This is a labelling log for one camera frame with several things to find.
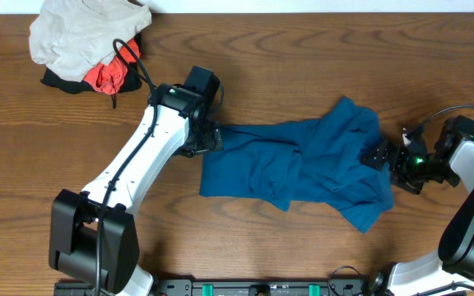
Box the teal blue t-shirt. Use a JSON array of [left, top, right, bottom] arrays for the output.
[[199, 97, 393, 233]]

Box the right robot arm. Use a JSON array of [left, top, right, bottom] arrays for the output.
[[361, 116, 474, 295]]

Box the red-orange garment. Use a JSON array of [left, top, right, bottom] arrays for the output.
[[83, 56, 142, 95]]

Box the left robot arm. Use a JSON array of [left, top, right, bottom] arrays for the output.
[[49, 67, 224, 295]]

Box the beige crumpled garment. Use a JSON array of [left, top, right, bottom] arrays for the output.
[[29, 0, 151, 81]]

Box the black mounting rail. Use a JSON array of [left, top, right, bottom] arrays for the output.
[[53, 277, 386, 296]]

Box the black garment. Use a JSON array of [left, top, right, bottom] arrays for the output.
[[40, 34, 142, 109]]

